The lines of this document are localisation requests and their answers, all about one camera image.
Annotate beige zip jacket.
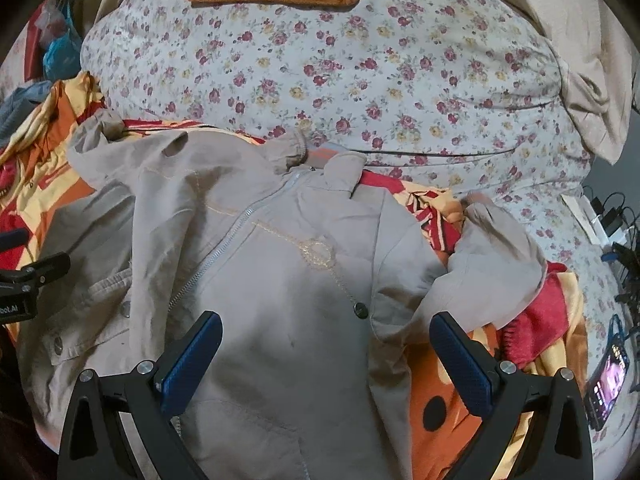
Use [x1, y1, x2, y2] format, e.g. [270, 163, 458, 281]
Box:
[17, 110, 547, 479]

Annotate smartphone with lit screen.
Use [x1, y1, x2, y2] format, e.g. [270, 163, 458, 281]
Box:
[584, 338, 629, 431]

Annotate orange red yellow blanket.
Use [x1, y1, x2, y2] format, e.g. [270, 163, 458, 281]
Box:
[0, 70, 589, 480]

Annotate blue plastic bag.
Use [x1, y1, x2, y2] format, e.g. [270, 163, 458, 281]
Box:
[42, 3, 82, 82]

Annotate floral white quilt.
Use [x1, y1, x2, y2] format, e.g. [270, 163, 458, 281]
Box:
[79, 0, 637, 441]

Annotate beige curtain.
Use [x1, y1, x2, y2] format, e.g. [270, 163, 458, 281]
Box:
[503, 0, 634, 165]

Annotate black chargers and cables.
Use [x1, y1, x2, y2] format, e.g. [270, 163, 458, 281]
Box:
[581, 184, 640, 311]

